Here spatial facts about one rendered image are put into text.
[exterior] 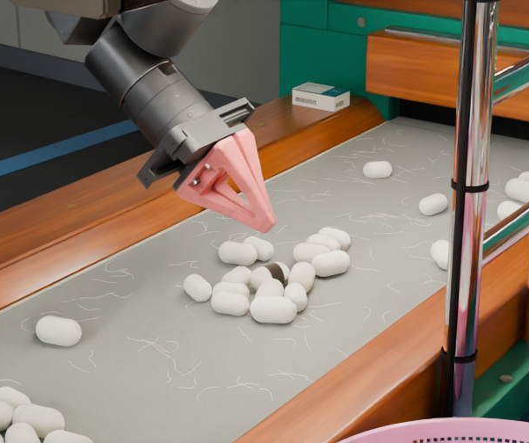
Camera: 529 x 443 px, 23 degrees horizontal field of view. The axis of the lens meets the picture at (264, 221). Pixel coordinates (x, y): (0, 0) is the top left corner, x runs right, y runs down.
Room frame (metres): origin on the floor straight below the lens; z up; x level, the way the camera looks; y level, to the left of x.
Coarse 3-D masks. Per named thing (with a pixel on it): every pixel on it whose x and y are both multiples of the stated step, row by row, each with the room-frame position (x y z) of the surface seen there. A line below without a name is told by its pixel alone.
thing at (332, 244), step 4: (312, 236) 1.08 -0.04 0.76; (316, 236) 1.07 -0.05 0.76; (320, 236) 1.07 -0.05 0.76; (324, 236) 1.07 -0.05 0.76; (308, 240) 1.07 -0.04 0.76; (312, 240) 1.07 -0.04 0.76; (316, 240) 1.07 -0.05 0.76; (320, 240) 1.07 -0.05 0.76; (324, 240) 1.07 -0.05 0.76; (328, 240) 1.07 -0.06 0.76; (332, 240) 1.07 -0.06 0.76; (336, 240) 1.07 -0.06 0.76; (320, 244) 1.07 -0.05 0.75; (324, 244) 1.06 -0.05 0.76; (328, 244) 1.06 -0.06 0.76; (332, 244) 1.06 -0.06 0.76; (336, 244) 1.06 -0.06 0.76; (328, 248) 1.06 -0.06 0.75; (332, 248) 1.06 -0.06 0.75; (336, 248) 1.06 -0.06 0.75
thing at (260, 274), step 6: (282, 264) 1.01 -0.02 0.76; (258, 270) 1.00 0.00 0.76; (264, 270) 0.99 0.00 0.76; (288, 270) 1.01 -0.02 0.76; (252, 276) 0.99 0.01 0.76; (258, 276) 0.99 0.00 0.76; (264, 276) 0.99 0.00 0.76; (270, 276) 0.99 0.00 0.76; (288, 276) 1.00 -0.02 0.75; (252, 282) 0.99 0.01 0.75; (258, 282) 0.99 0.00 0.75
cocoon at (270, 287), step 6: (264, 282) 0.97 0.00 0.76; (270, 282) 0.97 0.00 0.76; (276, 282) 0.97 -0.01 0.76; (258, 288) 0.97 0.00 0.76; (264, 288) 0.96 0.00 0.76; (270, 288) 0.96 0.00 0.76; (276, 288) 0.96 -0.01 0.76; (282, 288) 0.97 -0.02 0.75; (258, 294) 0.96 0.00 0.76; (264, 294) 0.95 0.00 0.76; (270, 294) 0.95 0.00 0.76; (276, 294) 0.96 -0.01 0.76; (282, 294) 0.97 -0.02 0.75
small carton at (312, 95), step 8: (296, 88) 1.48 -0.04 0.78; (304, 88) 1.48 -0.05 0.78; (312, 88) 1.48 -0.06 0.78; (320, 88) 1.48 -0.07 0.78; (328, 88) 1.48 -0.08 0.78; (336, 88) 1.48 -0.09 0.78; (296, 96) 1.47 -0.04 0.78; (304, 96) 1.47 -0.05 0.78; (312, 96) 1.46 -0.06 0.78; (320, 96) 1.45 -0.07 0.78; (328, 96) 1.45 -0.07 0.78; (336, 96) 1.45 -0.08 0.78; (344, 96) 1.46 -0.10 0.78; (296, 104) 1.47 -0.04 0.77; (304, 104) 1.47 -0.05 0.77; (312, 104) 1.46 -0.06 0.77; (320, 104) 1.45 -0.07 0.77; (328, 104) 1.45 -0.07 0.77; (336, 104) 1.45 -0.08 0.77; (344, 104) 1.46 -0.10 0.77
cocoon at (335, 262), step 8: (320, 256) 1.03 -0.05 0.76; (328, 256) 1.03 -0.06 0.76; (336, 256) 1.03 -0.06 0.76; (344, 256) 1.03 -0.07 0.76; (312, 264) 1.03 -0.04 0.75; (320, 264) 1.02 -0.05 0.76; (328, 264) 1.02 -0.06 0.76; (336, 264) 1.02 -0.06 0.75; (344, 264) 1.03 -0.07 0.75; (320, 272) 1.02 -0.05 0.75; (328, 272) 1.02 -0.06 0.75; (336, 272) 1.03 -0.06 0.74
